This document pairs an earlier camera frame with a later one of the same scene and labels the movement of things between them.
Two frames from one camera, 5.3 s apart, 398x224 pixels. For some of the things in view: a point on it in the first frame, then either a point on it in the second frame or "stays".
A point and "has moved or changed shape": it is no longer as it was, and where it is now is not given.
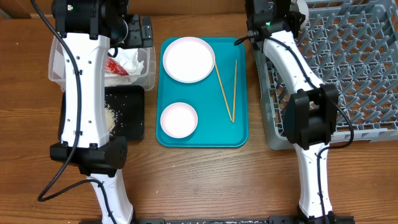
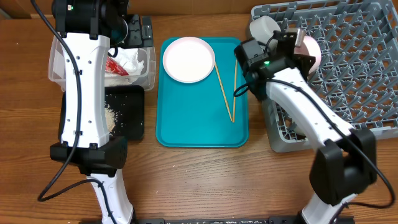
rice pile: (111, 116) stays
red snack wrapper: (113, 67) stays
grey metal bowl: (303, 9) has moved or changed shape
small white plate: (178, 120) -> (310, 46)
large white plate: (188, 60) stays
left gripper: (139, 41) stays
